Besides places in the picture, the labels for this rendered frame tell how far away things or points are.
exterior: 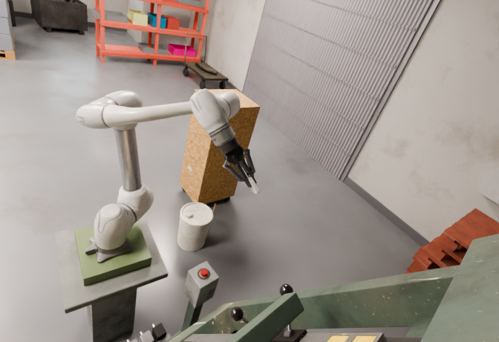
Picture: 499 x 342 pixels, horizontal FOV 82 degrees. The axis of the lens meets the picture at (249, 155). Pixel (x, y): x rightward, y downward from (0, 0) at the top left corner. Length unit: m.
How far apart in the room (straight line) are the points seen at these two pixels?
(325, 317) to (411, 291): 0.33
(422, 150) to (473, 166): 0.54
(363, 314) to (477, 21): 3.48
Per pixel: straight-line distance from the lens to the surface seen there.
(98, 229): 1.68
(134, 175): 1.68
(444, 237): 3.01
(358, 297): 0.97
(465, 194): 4.04
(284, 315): 0.32
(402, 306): 0.92
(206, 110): 1.04
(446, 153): 4.02
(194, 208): 2.75
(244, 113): 2.75
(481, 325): 0.52
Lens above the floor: 2.24
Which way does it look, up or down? 30 degrees down
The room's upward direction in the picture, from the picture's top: 17 degrees clockwise
